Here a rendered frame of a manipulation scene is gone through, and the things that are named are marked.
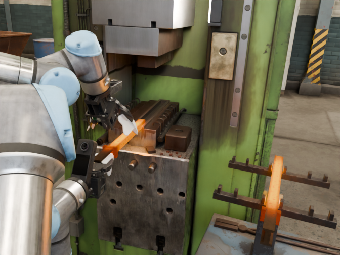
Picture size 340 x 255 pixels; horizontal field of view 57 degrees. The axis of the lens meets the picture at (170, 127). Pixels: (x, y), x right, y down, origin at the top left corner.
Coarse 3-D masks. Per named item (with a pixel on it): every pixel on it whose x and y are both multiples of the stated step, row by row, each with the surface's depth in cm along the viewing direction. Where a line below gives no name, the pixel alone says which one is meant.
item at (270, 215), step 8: (280, 160) 104; (280, 168) 98; (272, 176) 93; (280, 176) 94; (272, 184) 89; (272, 192) 85; (272, 200) 81; (264, 208) 76; (272, 208) 78; (264, 216) 77; (272, 216) 73; (280, 216) 75; (264, 224) 70; (272, 224) 70; (264, 232) 73; (272, 232) 68; (264, 240) 70; (272, 240) 71
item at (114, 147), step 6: (138, 120) 124; (144, 120) 124; (138, 126) 118; (132, 132) 111; (120, 138) 105; (126, 138) 106; (114, 144) 100; (120, 144) 101; (102, 150) 94; (108, 150) 94; (114, 150) 96; (96, 156) 90; (102, 156) 90; (114, 156) 97; (96, 162) 88
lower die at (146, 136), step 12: (132, 108) 149; (144, 108) 146; (168, 108) 147; (108, 132) 125; (120, 132) 123; (144, 132) 121; (156, 132) 120; (132, 144) 124; (144, 144) 123; (156, 144) 123
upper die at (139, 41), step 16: (112, 32) 111; (128, 32) 109; (144, 32) 108; (160, 32) 109; (176, 32) 132; (112, 48) 113; (128, 48) 111; (144, 48) 110; (160, 48) 111; (176, 48) 136
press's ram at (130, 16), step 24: (96, 0) 108; (120, 0) 106; (144, 0) 104; (168, 0) 103; (192, 0) 132; (96, 24) 111; (120, 24) 109; (144, 24) 107; (168, 24) 105; (192, 24) 139
